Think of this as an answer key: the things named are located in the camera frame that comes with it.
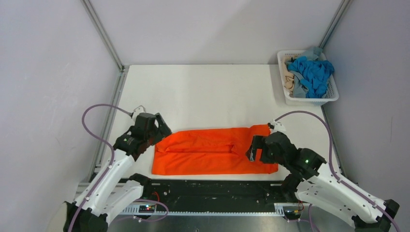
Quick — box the right aluminium frame post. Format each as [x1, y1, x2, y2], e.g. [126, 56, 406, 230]
[319, 0, 353, 49]

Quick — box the aluminium frame post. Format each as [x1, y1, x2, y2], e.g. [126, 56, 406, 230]
[319, 0, 353, 49]
[80, 0, 124, 72]

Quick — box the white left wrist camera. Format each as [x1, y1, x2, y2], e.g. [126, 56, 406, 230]
[131, 105, 146, 121]

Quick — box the beige t shirt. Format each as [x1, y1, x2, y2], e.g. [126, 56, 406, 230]
[284, 71, 294, 94]

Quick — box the right controller board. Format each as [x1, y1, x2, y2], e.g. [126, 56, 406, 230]
[283, 210, 303, 222]

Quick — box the orange t shirt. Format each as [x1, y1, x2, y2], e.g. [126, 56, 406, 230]
[151, 125, 278, 175]

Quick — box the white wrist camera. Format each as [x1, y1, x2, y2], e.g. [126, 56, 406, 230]
[267, 121, 286, 134]
[131, 105, 146, 121]

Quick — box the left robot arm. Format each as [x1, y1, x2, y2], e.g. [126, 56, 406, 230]
[63, 112, 172, 232]

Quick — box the white plastic laundry basket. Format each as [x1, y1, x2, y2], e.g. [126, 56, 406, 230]
[277, 50, 339, 106]

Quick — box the controller board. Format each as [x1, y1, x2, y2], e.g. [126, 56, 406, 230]
[138, 204, 156, 214]
[283, 210, 303, 222]

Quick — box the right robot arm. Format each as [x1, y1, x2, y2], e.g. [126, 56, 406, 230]
[247, 132, 399, 232]

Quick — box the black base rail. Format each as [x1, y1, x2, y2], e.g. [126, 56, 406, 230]
[128, 174, 299, 215]

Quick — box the left aluminium frame post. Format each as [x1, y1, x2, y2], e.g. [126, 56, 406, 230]
[80, 0, 124, 72]

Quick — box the blue t shirt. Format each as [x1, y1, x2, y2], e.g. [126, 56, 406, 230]
[287, 56, 335, 99]

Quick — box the aluminium base frame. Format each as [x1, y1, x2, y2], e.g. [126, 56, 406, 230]
[64, 182, 375, 232]

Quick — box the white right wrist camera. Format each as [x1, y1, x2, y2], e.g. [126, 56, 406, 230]
[267, 121, 286, 134]

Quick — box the left controller board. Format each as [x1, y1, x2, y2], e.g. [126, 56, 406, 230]
[138, 204, 156, 214]

